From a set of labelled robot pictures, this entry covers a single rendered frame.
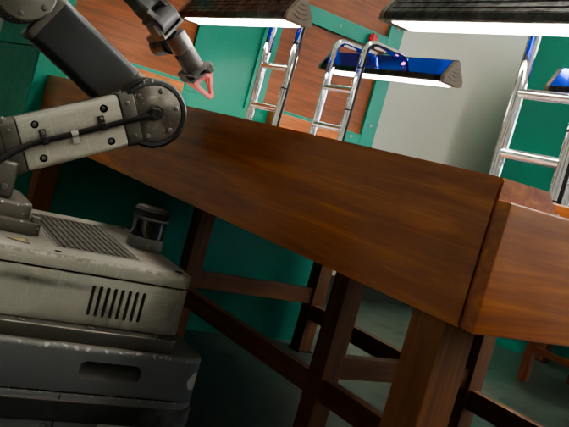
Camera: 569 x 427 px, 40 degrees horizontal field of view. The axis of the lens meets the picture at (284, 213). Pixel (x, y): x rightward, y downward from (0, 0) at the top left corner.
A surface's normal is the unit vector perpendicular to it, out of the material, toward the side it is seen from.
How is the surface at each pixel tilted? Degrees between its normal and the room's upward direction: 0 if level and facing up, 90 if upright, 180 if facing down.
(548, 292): 90
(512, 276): 90
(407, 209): 90
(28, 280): 94
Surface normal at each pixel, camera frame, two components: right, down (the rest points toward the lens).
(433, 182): -0.80, -0.18
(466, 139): 0.59, 0.22
